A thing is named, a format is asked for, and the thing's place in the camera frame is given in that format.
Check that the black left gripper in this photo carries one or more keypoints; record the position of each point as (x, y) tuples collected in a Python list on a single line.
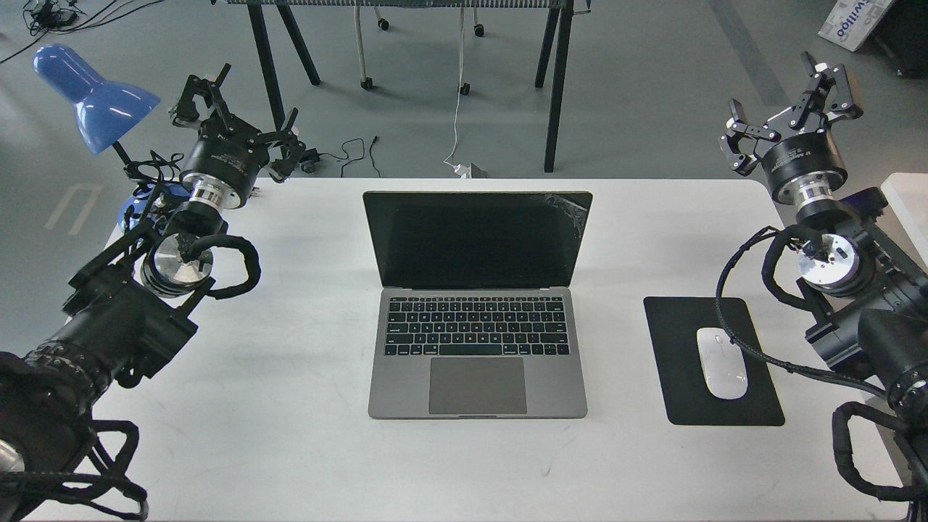
[(221, 161)]

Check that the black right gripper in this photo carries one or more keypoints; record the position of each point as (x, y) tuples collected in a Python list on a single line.
[(804, 144)]

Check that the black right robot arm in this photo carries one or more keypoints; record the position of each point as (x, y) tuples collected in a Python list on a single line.
[(867, 296)]

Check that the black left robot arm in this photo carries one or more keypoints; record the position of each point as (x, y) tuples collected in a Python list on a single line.
[(129, 316)]

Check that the cardboard box with blue print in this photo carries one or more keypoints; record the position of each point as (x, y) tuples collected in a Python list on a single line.
[(850, 23)]

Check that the blue desk lamp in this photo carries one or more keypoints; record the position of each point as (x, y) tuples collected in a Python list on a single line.
[(104, 111)]

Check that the black mouse pad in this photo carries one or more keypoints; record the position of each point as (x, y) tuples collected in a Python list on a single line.
[(673, 324)]

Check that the black trestle table in background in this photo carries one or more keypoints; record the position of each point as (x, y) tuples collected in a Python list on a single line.
[(320, 29)]

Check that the white computer mouse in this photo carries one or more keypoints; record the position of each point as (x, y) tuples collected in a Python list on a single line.
[(722, 364)]

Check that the grey laptop with black screen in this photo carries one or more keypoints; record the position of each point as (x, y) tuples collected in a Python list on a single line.
[(476, 319)]

